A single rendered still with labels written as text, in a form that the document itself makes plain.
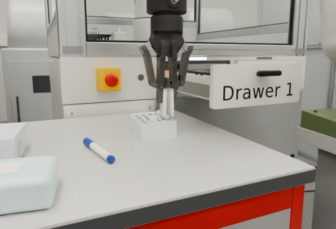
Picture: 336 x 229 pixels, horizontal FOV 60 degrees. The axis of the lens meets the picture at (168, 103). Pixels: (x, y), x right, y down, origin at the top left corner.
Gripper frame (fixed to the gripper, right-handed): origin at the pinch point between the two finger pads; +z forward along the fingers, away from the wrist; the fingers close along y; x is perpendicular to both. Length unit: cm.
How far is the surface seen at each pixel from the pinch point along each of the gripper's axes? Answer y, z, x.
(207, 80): 12.5, -4.7, 3.0
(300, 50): 74, -13, 35
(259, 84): 25.3, -3.8, -1.9
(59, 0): -22.9, -27.0, 28.6
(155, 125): -3.9, 4.5, -3.4
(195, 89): 11.9, -1.6, 9.1
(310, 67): 187, 0, 139
